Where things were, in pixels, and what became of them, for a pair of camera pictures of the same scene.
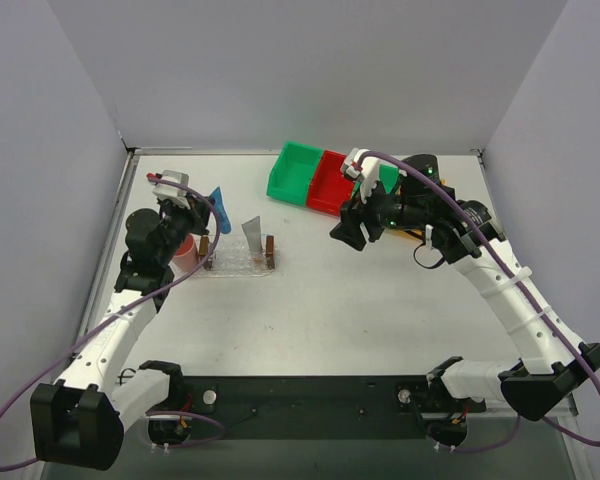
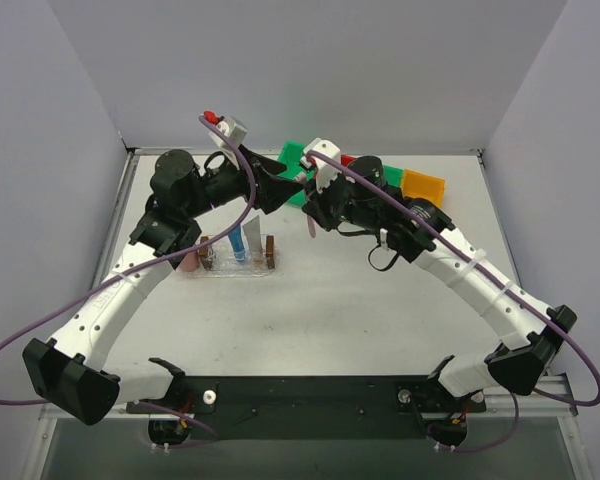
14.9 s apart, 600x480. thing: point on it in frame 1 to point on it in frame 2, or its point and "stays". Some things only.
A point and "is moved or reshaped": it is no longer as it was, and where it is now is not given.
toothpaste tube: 253,233 stays
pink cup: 186,257 stays
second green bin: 389,175 stays
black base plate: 311,407 stays
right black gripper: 366,216 to 322,201
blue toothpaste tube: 225,221 is moved or reshaped
